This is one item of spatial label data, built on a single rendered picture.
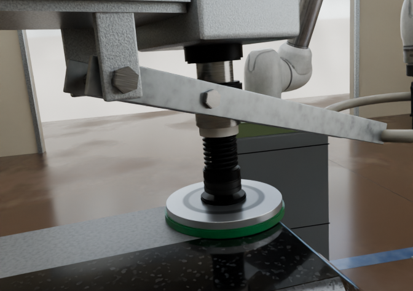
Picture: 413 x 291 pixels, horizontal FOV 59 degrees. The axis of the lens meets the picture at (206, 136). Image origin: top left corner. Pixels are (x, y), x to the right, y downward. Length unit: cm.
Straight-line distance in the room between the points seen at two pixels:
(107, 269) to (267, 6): 44
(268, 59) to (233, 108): 97
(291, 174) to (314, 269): 100
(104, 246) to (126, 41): 33
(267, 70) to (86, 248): 110
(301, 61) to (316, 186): 54
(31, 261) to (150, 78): 33
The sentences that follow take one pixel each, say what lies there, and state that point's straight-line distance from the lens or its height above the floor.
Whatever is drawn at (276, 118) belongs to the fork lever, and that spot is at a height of 99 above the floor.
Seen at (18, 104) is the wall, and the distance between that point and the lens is 573.
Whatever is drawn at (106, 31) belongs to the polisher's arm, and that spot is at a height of 114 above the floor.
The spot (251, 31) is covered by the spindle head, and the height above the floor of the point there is 113.
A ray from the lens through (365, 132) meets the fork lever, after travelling 87.
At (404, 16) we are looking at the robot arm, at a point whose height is 119.
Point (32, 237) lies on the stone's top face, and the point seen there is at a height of 82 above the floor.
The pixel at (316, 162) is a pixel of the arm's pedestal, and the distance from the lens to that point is 153.
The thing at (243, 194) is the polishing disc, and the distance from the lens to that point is 67.
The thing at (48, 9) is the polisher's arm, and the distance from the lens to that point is 45.
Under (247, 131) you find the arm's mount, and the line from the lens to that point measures 142.
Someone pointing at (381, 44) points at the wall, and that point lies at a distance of 657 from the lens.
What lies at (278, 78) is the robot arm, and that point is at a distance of 156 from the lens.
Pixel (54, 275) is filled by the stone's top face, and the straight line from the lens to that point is 58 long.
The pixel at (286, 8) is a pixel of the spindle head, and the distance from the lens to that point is 60.
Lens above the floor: 110
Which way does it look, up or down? 11 degrees down
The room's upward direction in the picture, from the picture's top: 4 degrees counter-clockwise
